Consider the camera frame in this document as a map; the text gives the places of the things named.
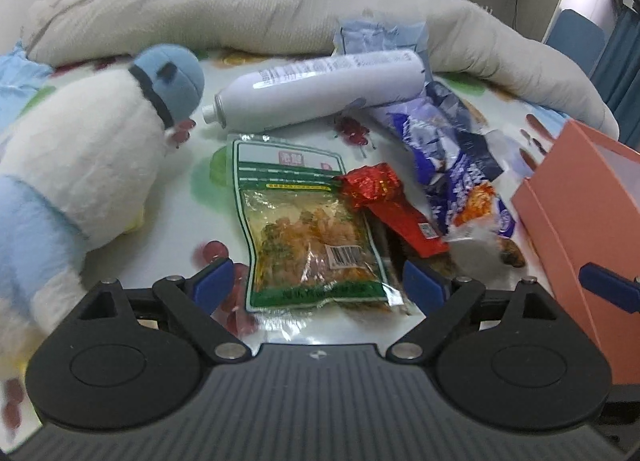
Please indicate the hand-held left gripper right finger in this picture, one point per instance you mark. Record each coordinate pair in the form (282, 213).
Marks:
(424, 286)

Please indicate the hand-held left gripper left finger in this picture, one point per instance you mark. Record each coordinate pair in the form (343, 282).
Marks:
(215, 282)

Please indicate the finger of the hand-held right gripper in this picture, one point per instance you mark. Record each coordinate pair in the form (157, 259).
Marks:
(607, 286)

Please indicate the pink cardboard box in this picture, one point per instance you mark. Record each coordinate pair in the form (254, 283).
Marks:
(575, 221)

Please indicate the green clear snack packet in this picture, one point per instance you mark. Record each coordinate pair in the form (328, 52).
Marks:
(305, 221)

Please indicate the dark brown snack packet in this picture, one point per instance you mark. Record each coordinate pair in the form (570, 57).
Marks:
(395, 271)

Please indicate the small red foil packet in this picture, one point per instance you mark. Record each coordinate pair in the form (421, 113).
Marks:
(395, 211)

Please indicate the blue packet with orange print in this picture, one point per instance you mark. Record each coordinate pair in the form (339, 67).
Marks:
(475, 211)

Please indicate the blue white snack packet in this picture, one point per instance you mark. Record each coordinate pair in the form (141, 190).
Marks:
(415, 136)

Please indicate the dark blue crumpled wrapper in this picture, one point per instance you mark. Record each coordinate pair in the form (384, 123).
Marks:
(465, 141)

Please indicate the white blue plush duck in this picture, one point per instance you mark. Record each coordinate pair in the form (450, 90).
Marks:
(85, 156)

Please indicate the dark blue curtain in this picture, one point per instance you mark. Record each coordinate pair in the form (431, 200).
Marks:
(620, 76)

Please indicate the white spray can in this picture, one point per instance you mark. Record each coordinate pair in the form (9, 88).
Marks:
(320, 88)

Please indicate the blue chair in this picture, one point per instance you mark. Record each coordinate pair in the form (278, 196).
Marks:
(575, 41)

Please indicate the light blue plastic wrapper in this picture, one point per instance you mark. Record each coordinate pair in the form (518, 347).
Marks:
(380, 41)

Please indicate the grey duvet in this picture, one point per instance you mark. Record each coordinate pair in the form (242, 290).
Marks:
(225, 1)

